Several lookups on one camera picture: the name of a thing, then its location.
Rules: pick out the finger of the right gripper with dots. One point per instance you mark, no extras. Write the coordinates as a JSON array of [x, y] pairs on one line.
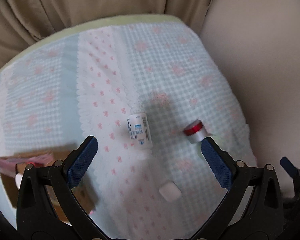
[[291, 170]]

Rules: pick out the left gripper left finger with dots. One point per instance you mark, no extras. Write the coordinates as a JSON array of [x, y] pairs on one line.
[[36, 216]]

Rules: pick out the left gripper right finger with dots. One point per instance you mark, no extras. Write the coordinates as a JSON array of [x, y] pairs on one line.
[[252, 207]]

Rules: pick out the white earbuds case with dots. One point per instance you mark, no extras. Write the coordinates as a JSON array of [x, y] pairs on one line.
[[170, 192]]

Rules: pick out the red silver cream jar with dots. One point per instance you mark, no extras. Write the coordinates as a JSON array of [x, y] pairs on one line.
[[196, 132]]

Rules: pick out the white medicine bottle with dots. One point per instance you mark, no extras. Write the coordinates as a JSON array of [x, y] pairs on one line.
[[140, 135]]

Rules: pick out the open cardboard box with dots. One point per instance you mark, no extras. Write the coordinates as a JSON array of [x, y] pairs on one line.
[[11, 166]]

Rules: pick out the beige curtain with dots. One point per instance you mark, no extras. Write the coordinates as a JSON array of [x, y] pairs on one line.
[[25, 22]]

